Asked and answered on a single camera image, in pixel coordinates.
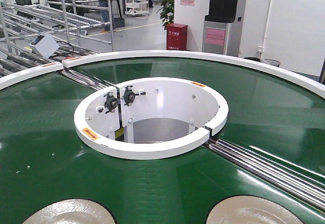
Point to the beige plate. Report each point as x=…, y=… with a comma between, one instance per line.
x=72, y=211
x=250, y=209

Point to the red fire extinguisher box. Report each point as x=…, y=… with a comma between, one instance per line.
x=176, y=36

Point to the green potted plant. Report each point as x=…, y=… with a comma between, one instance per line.
x=166, y=12

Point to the water dispenser machine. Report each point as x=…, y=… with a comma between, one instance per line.
x=223, y=27

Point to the white utility cart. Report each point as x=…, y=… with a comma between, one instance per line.
x=136, y=7

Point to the metal roller rack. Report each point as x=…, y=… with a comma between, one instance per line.
x=23, y=20

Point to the white control box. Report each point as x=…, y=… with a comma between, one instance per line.
x=44, y=45

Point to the green circular conveyor belt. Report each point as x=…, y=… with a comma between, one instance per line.
x=43, y=161

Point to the white outer conveyor rim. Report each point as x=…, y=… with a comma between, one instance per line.
x=295, y=78

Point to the steel conveyor rollers right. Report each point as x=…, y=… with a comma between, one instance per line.
x=293, y=182

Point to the black wire waste bin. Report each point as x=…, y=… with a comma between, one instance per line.
x=272, y=62

